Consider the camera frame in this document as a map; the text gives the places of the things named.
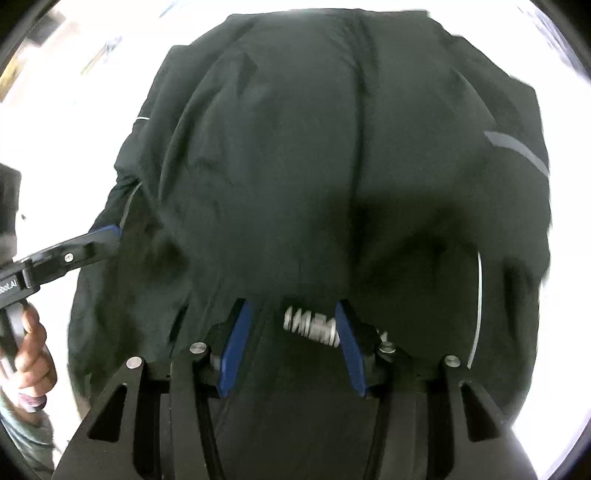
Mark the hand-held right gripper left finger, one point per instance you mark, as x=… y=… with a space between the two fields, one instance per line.
x=235 y=350

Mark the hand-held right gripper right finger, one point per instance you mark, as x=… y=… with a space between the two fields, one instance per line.
x=353 y=355

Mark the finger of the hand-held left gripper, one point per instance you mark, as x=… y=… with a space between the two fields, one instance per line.
x=104 y=236

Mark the black hooded jacket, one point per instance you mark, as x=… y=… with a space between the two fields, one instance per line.
x=323 y=161

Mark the person's left forearm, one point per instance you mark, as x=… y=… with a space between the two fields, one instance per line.
x=23 y=438

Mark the person's left hand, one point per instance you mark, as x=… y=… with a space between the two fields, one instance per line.
x=34 y=364

